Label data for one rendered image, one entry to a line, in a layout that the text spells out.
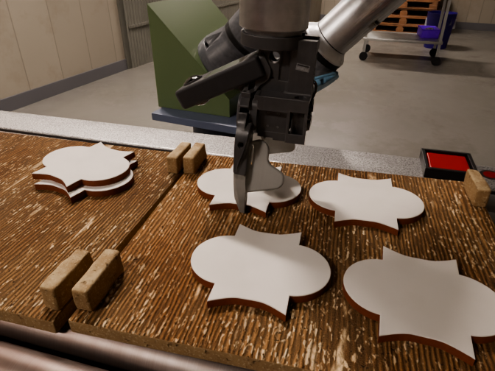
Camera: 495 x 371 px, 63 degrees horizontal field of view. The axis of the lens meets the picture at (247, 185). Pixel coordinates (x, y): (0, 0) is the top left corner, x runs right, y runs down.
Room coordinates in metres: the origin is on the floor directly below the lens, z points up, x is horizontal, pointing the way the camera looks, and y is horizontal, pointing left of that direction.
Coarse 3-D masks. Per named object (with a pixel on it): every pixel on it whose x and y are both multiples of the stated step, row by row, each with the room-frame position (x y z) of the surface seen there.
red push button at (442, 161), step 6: (426, 156) 0.60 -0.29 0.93; (432, 156) 0.59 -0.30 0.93; (438, 156) 0.59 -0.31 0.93; (444, 156) 0.59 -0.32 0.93; (450, 156) 0.59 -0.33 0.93; (456, 156) 0.59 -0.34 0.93; (462, 156) 0.59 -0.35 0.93; (432, 162) 0.57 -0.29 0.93; (438, 162) 0.57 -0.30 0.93; (444, 162) 0.57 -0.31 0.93; (450, 162) 0.57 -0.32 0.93; (456, 162) 0.57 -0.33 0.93; (462, 162) 0.57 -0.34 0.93; (444, 168) 0.55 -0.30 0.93; (450, 168) 0.55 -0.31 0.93; (456, 168) 0.55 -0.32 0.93; (462, 168) 0.55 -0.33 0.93; (468, 168) 0.55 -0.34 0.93
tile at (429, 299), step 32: (384, 256) 0.32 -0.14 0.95; (352, 288) 0.28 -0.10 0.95; (384, 288) 0.28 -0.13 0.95; (416, 288) 0.28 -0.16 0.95; (448, 288) 0.28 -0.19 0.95; (480, 288) 0.28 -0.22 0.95; (384, 320) 0.24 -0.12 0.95; (416, 320) 0.24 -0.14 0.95; (448, 320) 0.24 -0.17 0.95; (480, 320) 0.24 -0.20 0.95; (448, 352) 0.21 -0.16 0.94
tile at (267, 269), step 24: (216, 240) 0.35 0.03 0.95; (240, 240) 0.35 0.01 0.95; (264, 240) 0.35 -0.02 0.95; (288, 240) 0.35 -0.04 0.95; (192, 264) 0.31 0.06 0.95; (216, 264) 0.31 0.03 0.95; (240, 264) 0.31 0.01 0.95; (264, 264) 0.31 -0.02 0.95; (288, 264) 0.31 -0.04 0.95; (312, 264) 0.31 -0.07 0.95; (216, 288) 0.28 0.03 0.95; (240, 288) 0.28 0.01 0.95; (264, 288) 0.28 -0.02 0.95; (288, 288) 0.28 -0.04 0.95; (312, 288) 0.28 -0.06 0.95
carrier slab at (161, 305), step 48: (192, 192) 0.47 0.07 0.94; (432, 192) 0.47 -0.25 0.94; (144, 240) 0.36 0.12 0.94; (192, 240) 0.36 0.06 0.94; (336, 240) 0.36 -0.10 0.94; (384, 240) 0.36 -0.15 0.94; (432, 240) 0.36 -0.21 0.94; (480, 240) 0.36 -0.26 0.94; (144, 288) 0.29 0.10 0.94; (192, 288) 0.29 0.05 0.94; (336, 288) 0.29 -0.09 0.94; (96, 336) 0.24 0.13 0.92; (144, 336) 0.23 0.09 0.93; (192, 336) 0.23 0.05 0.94; (240, 336) 0.23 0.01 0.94; (288, 336) 0.23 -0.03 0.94; (336, 336) 0.23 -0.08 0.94
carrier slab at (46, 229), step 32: (0, 160) 0.56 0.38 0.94; (32, 160) 0.56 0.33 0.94; (160, 160) 0.56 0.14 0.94; (0, 192) 0.47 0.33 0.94; (32, 192) 0.47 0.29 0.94; (128, 192) 0.47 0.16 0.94; (160, 192) 0.47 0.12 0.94; (0, 224) 0.39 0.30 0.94; (32, 224) 0.39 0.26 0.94; (64, 224) 0.39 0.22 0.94; (96, 224) 0.39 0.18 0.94; (128, 224) 0.39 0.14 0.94; (0, 256) 0.33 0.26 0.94; (32, 256) 0.33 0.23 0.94; (64, 256) 0.33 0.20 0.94; (96, 256) 0.33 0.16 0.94; (0, 288) 0.29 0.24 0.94; (32, 288) 0.29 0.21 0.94; (32, 320) 0.25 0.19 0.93; (64, 320) 0.26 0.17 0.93
